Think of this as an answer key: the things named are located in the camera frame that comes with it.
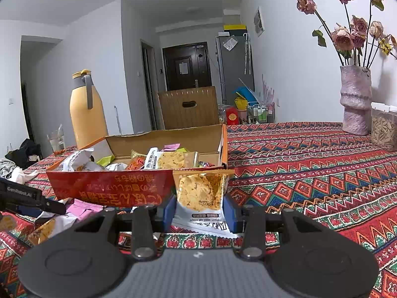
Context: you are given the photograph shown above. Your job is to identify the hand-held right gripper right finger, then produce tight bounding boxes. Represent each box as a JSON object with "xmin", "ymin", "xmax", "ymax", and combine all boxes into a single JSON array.
[{"xmin": 223, "ymin": 194, "xmax": 324, "ymax": 261}]

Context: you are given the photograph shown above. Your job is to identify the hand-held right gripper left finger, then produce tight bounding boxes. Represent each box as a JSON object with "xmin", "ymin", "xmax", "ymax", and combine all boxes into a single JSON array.
[{"xmin": 74, "ymin": 194, "xmax": 177, "ymax": 260}]

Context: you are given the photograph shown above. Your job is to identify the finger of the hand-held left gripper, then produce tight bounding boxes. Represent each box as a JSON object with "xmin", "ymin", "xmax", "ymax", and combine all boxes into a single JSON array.
[{"xmin": 19, "ymin": 197, "xmax": 67, "ymax": 217}]

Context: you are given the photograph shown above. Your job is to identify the cracker snack packet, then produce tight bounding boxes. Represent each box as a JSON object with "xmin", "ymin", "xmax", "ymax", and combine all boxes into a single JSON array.
[{"xmin": 171, "ymin": 170, "xmax": 235, "ymax": 236}]

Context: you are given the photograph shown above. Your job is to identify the orange cardboard box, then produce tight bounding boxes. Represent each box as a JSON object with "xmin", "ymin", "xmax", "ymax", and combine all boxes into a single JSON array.
[{"xmin": 46, "ymin": 123, "xmax": 229, "ymax": 209}]

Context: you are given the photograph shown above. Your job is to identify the green snack packet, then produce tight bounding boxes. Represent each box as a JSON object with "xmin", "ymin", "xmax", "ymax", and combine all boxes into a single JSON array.
[{"xmin": 96, "ymin": 154, "xmax": 116, "ymax": 167}]

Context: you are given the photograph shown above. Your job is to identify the white crumpled cloth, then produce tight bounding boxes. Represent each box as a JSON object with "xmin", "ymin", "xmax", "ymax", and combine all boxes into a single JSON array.
[{"xmin": 7, "ymin": 167, "xmax": 40, "ymax": 184}]

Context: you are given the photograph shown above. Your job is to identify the small cracker packet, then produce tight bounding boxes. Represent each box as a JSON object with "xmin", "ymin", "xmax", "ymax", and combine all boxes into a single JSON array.
[{"xmin": 27, "ymin": 218, "xmax": 57, "ymax": 246}]

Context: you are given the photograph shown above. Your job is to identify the pink snack packet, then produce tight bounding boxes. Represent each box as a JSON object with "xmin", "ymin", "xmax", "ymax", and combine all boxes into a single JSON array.
[{"xmin": 66, "ymin": 199, "xmax": 104, "ymax": 215}]

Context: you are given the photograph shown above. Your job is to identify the pile of assorted snack packets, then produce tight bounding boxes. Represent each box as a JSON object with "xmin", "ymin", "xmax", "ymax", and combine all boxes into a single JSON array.
[{"xmin": 60, "ymin": 143, "xmax": 218, "ymax": 173}]

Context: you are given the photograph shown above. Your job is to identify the glass cup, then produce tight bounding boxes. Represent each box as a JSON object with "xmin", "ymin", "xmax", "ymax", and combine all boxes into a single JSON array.
[{"xmin": 47, "ymin": 125, "xmax": 66, "ymax": 156}]

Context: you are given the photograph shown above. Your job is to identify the yellow thermos jug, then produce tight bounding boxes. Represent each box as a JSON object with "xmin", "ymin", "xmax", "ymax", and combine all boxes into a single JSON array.
[{"xmin": 69, "ymin": 69, "xmax": 109, "ymax": 150}]

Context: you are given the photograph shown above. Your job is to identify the red gift box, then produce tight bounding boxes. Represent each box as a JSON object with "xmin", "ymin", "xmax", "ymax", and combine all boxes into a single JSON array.
[{"xmin": 225, "ymin": 107, "xmax": 240, "ymax": 125}]

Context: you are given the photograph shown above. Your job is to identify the blue dustpan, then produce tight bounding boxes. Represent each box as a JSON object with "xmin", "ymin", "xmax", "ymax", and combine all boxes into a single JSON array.
[{"xmin": 233, "ymin": 86, "xmax": 259, "ymax": 104}]

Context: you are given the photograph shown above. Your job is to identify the grey refrigerator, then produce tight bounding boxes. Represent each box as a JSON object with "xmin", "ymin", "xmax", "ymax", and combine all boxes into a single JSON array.
[{"xmin": 216, "ymin": 34, "xmax": 255, "ymax": 105}]

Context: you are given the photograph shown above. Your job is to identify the dark entrance door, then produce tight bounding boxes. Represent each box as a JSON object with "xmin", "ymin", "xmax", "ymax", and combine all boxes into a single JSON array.
[{"xmin": 162, "ymin": 41, "xmax": 213, "ymax": 92}]

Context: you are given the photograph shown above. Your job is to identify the folded umbrella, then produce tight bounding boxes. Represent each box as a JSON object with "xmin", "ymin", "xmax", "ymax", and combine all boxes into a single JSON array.
[{"xmin": 243, "ymin": 32, "xmax": 252, "ymax": 75}]

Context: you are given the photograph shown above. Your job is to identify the pink textured vase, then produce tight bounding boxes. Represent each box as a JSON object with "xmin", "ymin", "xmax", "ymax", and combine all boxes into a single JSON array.
[{"xmin": 339, "ymin": 65, "xmax": 373, "ymax": 136}]

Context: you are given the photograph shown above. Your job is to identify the clear seed container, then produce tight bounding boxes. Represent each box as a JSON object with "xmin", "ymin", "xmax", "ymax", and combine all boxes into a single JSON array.
[{"xmin": 370, "ymin": 101, "xmax": 397, "ymax": 152}]

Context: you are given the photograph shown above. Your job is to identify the yellow box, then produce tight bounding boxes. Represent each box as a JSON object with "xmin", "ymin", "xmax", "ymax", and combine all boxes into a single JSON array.
[{"xmin": 223, "ymin": 24, "xmax": 247, "ymax": 37}]

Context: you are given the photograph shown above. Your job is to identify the dried pink roses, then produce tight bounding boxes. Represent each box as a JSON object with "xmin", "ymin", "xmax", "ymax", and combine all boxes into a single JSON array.
[{"xmin": 290, "ymin": 0, "xmax": 397, "ymax": 68}]

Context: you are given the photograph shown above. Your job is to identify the wire storage cart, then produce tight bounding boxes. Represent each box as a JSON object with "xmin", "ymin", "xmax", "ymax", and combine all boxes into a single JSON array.
[{"xmin": 246, "ymin": 101, "xmax": 275, "ymax": 124}]

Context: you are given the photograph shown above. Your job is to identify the brown box with handle hole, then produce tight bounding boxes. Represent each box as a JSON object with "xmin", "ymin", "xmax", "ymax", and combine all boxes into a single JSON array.
[{"xmin": 157, "ymin": 86, "xmax": 220, "ymax": 130}]

